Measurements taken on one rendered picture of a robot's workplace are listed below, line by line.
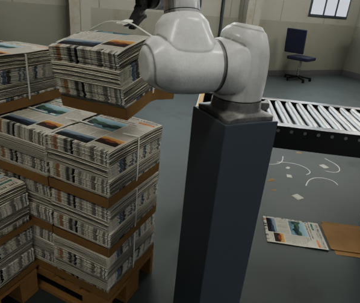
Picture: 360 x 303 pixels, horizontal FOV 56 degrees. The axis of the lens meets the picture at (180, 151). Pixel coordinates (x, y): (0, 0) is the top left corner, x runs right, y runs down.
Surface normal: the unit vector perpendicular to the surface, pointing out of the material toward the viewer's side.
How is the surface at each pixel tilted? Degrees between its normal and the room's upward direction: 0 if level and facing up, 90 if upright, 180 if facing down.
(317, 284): 0
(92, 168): 89
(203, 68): 84
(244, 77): 93
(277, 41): 90
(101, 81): 103
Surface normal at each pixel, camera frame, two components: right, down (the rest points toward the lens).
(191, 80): 0.33, 0.64
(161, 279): 0.08, -0.91
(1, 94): 0.91, 0.24
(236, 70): 0.37, 0.36
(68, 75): -0.46, 0.52
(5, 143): -0.43, 0.34
